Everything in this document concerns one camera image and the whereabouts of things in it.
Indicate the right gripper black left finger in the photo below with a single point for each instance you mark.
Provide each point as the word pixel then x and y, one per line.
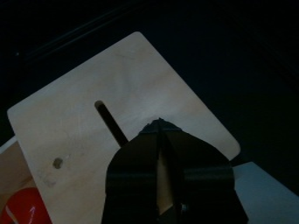
pixel 133 180

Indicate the wooden box drawer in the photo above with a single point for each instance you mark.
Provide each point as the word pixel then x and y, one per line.
pixel 14 169

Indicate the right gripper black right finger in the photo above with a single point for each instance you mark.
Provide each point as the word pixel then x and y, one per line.
pixel 206 186

